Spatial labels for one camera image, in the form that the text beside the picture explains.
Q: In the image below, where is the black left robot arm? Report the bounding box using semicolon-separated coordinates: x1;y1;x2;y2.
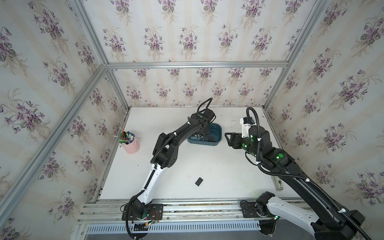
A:
122;98;216;221

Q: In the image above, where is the black eraser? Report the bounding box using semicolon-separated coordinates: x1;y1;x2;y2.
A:
195;178;203;186

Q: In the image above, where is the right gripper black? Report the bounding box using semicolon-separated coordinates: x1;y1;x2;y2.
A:
225;130;264;162

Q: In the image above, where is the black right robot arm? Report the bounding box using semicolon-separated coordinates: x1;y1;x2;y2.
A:
225;107;371;240

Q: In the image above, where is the aluminium frame horizontal rail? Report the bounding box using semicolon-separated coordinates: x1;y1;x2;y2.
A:
107;61;289;69

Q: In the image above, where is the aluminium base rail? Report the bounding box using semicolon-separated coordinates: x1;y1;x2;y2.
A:
77;197;328;235

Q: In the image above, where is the teal plastic storage box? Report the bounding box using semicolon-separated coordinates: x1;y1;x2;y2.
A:
187;123;223;146

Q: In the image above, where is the pink pen cup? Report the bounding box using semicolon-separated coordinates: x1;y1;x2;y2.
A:
114;130;140;154

